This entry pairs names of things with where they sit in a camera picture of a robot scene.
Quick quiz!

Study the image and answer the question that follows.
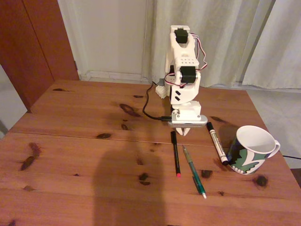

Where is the white baseboard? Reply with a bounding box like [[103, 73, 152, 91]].
[[79, 70, 151, 83]]

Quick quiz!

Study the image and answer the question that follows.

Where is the white curtain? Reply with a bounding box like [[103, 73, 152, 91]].
[[142, 0, 276, 87], [242, 0, 301, 89]]

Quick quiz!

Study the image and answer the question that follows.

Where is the black camera cable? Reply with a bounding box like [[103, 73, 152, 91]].
[[142, 81, 174, 122]]

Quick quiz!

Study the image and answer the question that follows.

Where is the white mug with green pattern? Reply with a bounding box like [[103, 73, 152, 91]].
[[226, 125, 281, 175]]

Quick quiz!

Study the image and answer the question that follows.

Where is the brown wooden door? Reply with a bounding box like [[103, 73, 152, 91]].
[[0, 0, 79, 113]]

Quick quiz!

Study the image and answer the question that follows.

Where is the white marker with black caps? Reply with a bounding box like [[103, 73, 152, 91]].
[[206, 121, 229, 166]]

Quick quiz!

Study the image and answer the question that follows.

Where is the green mechanical pencil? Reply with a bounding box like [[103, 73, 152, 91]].
[[182, 145, 207, 200]]

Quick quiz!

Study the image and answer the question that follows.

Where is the black pen with red end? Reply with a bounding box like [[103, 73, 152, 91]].
[[170, 130, 181, 178]]

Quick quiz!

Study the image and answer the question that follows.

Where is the silver camera box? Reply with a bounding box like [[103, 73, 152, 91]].
[[167, 114, 209, 129]]

